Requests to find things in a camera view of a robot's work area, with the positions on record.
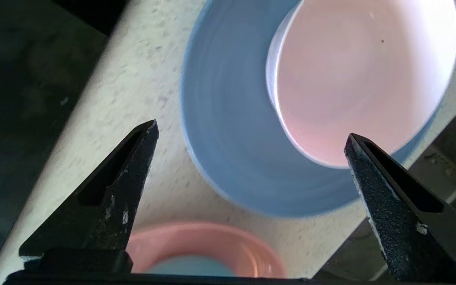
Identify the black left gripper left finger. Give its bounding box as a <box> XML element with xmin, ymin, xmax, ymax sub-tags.
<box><xmin>19</xmin><ymin>120</ymin><xmax>159</xmax><ymax>274</ymax></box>

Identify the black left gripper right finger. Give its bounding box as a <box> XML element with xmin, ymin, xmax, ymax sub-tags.
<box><xmin>344</xmin><ymin>133</ymin><xmax>456</xmax><ymax>282</ymax></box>

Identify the pink bowl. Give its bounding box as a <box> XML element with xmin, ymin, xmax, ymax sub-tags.
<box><xmin>266</xmin><ymin>0</ymin><xmax>456</xmax><ymax>169</ymax></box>

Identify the stainless steel sink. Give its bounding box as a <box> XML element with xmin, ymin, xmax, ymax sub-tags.
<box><xmin>313</xmin><ymin>87</ymin><xmax>456</xmax><ymax>281</ymax></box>

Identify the teal bowl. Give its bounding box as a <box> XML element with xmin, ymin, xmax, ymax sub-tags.
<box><xmin>147</xmin><ymin>255</ymin><xmax>236</xmax><ymax>277</ymax></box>

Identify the pink plate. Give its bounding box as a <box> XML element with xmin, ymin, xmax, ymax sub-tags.
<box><xmin>127</xmin><ymin>222</ymin><xmax>286</xmax><ymax>277</ymax></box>

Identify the black induction cooktop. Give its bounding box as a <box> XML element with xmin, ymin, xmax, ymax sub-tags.
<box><xmin>0</xmin><ymin>0</ymin><xmax>129</xmax><ymax>285</ymax></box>

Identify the blue grey plate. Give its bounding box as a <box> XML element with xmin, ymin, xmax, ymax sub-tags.
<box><xmin>179</xmin><ymin>0</ymin><xmax>438</xmax><ymax>218</ymax></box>

